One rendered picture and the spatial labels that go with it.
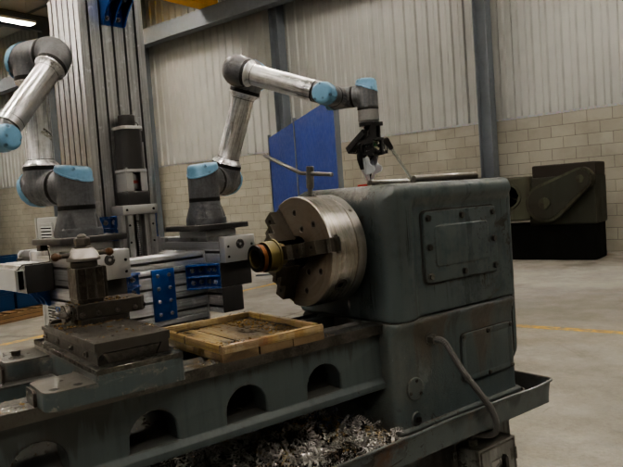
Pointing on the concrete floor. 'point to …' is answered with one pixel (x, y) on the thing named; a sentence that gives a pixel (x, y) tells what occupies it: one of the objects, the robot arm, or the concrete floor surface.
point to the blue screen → (306, 154)
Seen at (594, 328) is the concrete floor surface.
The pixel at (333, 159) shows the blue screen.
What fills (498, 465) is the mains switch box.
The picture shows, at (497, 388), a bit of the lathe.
